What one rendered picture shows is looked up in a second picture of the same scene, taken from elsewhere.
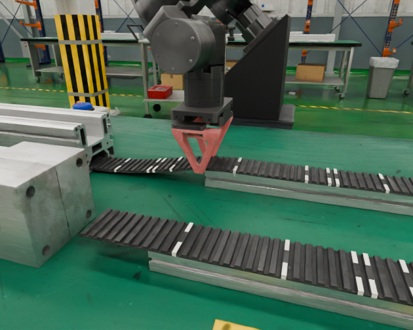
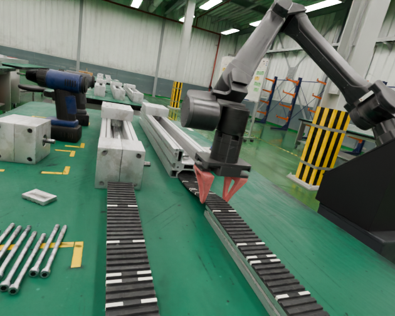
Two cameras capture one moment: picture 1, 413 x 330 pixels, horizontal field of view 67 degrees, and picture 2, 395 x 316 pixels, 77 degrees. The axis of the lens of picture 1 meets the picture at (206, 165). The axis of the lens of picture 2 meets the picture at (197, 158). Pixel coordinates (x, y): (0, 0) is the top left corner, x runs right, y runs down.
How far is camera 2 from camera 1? 36 cm
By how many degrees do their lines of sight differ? 49
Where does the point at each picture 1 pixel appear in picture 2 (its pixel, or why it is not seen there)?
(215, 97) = (221, 154)
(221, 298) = (100, 241)
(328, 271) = (122, 261)
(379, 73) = not seen: outside the picture
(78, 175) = (135, 162)
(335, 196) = (253, 276)
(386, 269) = (141, 291)
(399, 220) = not seen: outside the picture
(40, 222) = (103, 168)
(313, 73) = not seen: outside the picture
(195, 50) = (188, 115)
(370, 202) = (267, 301)
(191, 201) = (181, 213)
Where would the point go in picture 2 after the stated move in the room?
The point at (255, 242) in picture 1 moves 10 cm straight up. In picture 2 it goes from (133, 229) to (142, 165)
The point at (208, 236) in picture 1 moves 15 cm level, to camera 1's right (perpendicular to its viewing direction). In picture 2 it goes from (128, 213) to (174, 274)
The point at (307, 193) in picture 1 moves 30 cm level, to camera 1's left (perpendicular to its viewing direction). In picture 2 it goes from (238, 258) to (153, 181)
